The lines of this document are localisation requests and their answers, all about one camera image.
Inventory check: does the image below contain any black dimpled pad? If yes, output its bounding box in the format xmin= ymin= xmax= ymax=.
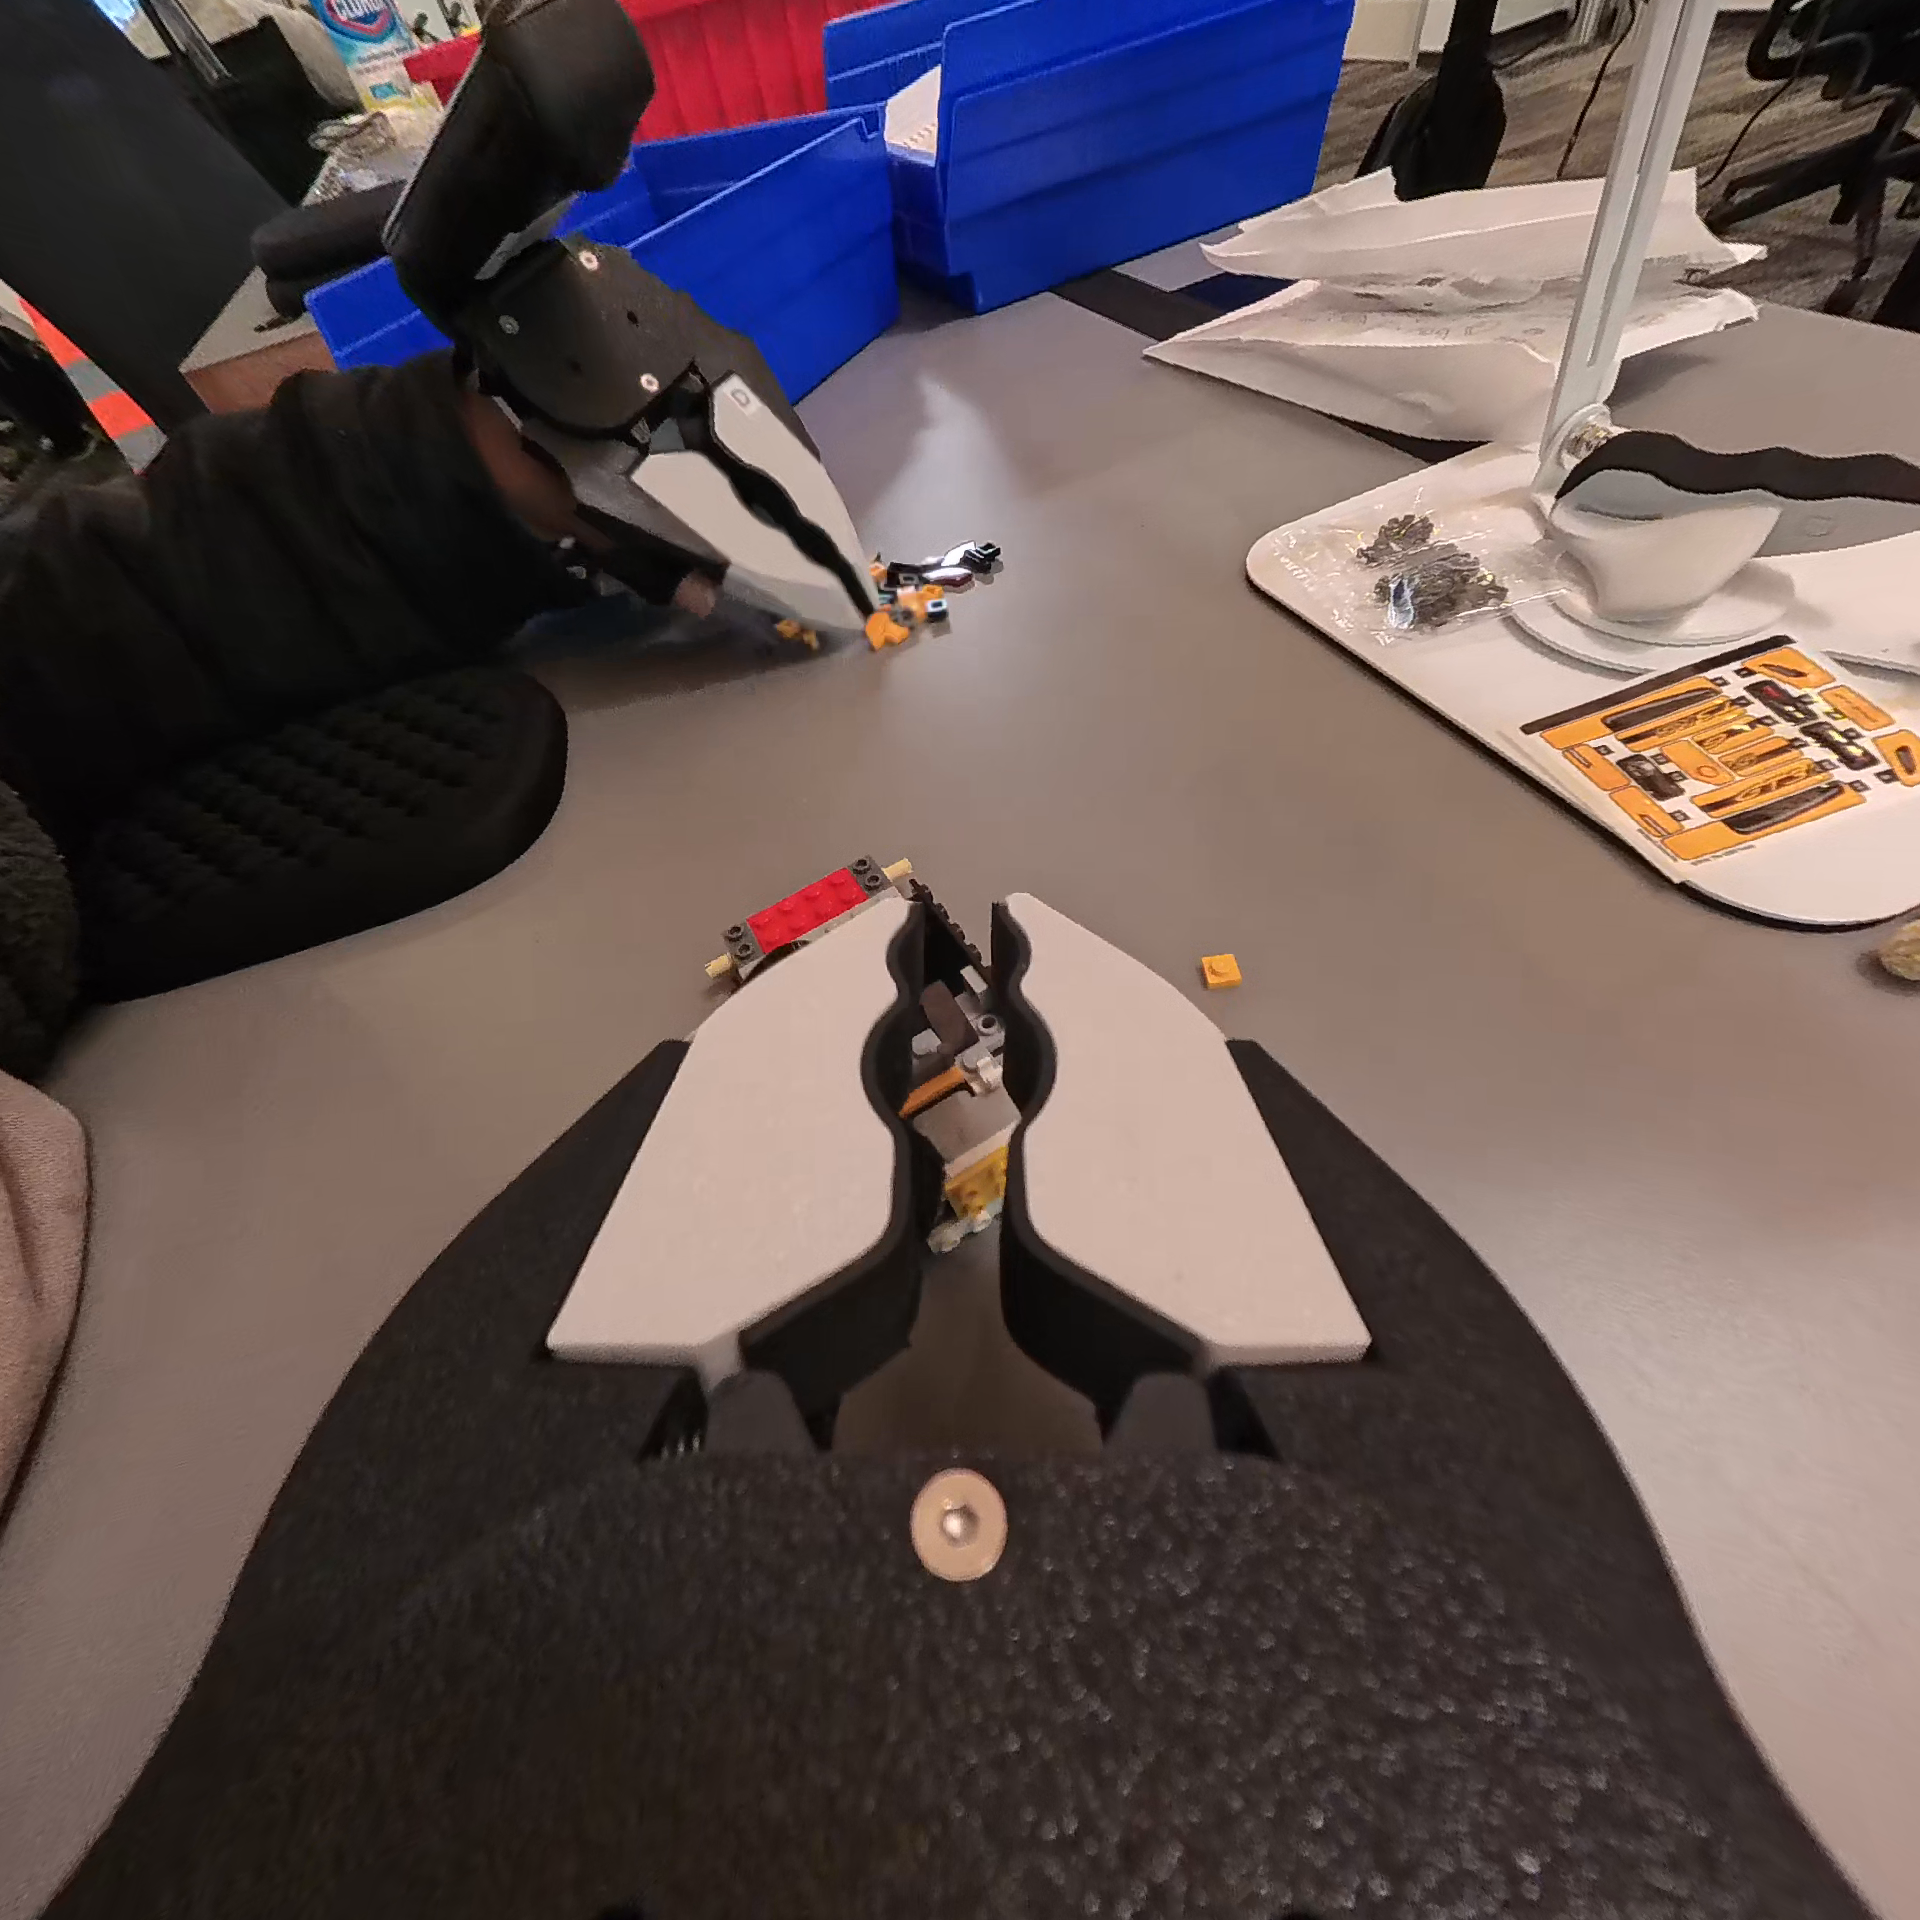
xmin=76 ymin=666 xmax=572 ymax=1005

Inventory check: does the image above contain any bag of dark small parts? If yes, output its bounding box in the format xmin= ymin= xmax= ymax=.
xmin=1354 ymin=509 xmax=1513 ymax=635

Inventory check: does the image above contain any pile of small bricks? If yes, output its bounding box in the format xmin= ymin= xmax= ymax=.
xmin=773 ymin=534 xmax=1006 ymax=656

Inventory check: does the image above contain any red plastic bin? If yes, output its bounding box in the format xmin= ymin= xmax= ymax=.
xmin=403 ymin=0 xmax=903 ymax=147

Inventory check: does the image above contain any grey yellow brick assembly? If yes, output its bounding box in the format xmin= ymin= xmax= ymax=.
xmin=898 ymin=960 xmax=1026 ymax=1257

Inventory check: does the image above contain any crumpled white paper bag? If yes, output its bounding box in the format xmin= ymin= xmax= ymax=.
xmin=1199 ymin=165 xmax=1770 ymax=289
xmin=1145 ymin=276 xmax=1761 ymax=447

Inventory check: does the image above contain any person's left forearm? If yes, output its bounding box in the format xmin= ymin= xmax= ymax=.
xmin=0 ymin=357 xmax=610 ymax=842

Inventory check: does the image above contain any person's left hand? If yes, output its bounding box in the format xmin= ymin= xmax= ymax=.
xmin=464 ymin=392 xmax=732 ymax=617

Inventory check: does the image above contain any black backpack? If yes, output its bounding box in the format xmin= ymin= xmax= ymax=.
xmin=1354 ymin=0 xmax=1513 ymax=205

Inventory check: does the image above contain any orange striped dark cloth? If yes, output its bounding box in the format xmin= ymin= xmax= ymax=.
xmin=9 ymin=292 xmax=168 ymax=470

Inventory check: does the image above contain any white book stand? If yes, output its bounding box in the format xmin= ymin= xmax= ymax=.
xmin=1245 ymin=0 xmax=1920 ymax=927

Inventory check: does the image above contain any red black brick chassis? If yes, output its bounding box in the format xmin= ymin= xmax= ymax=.
xmin=707 ymin=854 xmax=938 ymax=994

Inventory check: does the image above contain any grey desk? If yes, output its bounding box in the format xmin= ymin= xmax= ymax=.
xmin=0 ymin=226 xmax=1920 ymax=1920

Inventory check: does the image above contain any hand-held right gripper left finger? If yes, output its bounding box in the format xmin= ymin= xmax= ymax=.
xmin=548 ymin=895 xmax=929 ymax=1444

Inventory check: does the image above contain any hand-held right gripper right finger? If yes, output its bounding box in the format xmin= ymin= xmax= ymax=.
xmin=990 ymin=891 xmax=1376 ymax=1444

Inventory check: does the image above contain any black oval pad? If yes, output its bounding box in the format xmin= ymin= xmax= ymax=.
xmin=248 ymin=183 xmax=412 ymax=285

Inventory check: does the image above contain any orange black sticker sheet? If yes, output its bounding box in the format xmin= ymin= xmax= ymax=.
xmin=1518 ymin=635 xmax=1920 ymax=869

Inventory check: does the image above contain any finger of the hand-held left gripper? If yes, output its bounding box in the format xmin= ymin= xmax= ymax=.
xmin=628 ymin=440 xmax=872 ymax=633
xmin=699 ymin=372 xmax=885 ymax=621

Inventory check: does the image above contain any black office chair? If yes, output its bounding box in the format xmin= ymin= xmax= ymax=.
xmin=1709 ymin=0 xmax=1920 ymax=239

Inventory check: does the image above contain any wipes canister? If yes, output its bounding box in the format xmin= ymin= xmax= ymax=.
xmin=314 ymin=0 xmax=424 ymax=112

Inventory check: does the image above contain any beige cloth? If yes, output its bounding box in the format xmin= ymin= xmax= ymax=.
xmin=0 ymin=1071 xmax=97 ymax=1518

